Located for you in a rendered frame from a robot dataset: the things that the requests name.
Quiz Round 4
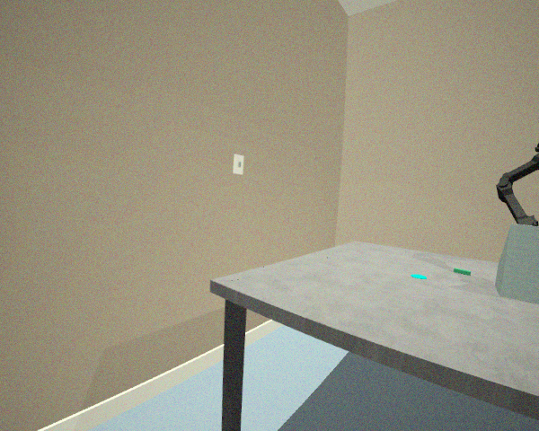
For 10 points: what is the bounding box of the green rectangular post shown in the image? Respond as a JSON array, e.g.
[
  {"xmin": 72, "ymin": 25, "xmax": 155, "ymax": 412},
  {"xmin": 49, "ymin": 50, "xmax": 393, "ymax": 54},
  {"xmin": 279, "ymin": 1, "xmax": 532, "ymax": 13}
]
[{"xmin": 454, "ymin": 268, "xmax": 471, "ymax": 276}]

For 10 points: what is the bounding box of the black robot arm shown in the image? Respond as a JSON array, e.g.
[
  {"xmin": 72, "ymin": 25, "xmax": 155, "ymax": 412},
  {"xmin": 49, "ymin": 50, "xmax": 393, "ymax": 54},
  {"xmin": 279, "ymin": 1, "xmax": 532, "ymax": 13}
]
[{"xmin": 496, "ymin": 154, "xmax": 539, "ymax": 226}]

